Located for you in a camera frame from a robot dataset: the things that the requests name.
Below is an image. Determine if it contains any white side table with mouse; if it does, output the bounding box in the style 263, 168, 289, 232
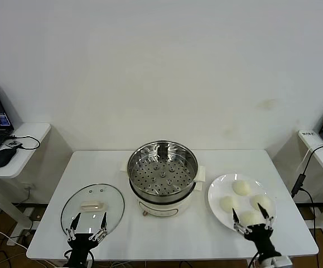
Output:
0, 122, 52, 248

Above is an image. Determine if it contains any white round plate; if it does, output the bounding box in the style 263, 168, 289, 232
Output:
208, 173, 277, 235

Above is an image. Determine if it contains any black dongle cable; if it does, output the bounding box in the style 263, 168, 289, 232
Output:
8, 135, 41, 151

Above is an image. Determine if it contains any black cable with adapter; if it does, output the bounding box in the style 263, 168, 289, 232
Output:
290, 142, 323, 229

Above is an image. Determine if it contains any white laptop cable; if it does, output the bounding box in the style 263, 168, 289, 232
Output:
295, 142, 323, 173

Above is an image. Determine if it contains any perforated steel steamer basket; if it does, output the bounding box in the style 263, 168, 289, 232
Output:
127, 140, 199, 202

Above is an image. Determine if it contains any black computer mouse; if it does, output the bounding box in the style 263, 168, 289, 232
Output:
0, 147, 17, 168

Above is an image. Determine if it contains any white steamed baozi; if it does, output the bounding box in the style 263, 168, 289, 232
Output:
232, 180, 252, 196
238, 210, 262, 226
249, 194, 272, 210
219, 195, 239, 213

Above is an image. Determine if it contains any glass pot lid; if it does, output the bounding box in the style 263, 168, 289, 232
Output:
60, 183, 125, 241

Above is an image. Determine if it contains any cream electric cooker base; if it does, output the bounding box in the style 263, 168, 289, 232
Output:
119, 160, 207, 218

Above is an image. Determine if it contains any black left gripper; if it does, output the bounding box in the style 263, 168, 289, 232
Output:
65, 212, 108, 268

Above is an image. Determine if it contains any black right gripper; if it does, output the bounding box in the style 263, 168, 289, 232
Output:
232, 202, 282, 261

